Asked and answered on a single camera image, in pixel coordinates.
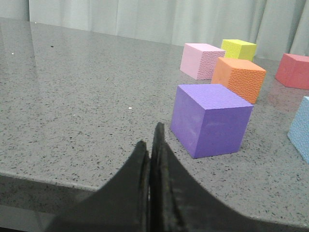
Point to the purple foam cube left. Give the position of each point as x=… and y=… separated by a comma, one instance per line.
x=209, y=119

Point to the yellow foam cube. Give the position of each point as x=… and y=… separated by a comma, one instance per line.
x=235, y=48

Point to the red foam cube back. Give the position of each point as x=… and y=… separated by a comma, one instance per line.
x=293, y=71

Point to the light blue dented foam cube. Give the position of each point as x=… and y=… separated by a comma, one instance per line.
x=298, y=133

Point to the orange foam cube left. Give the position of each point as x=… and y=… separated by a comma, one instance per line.
x=240, y=76

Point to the pink foam cube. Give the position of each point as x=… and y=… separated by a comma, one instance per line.
x=199, y=60

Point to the white curtain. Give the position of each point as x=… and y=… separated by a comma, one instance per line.
x=276, y=26

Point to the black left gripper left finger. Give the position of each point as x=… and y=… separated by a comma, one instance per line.
x=121, y=205

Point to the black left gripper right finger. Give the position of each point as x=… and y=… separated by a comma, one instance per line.
x=180, y=204

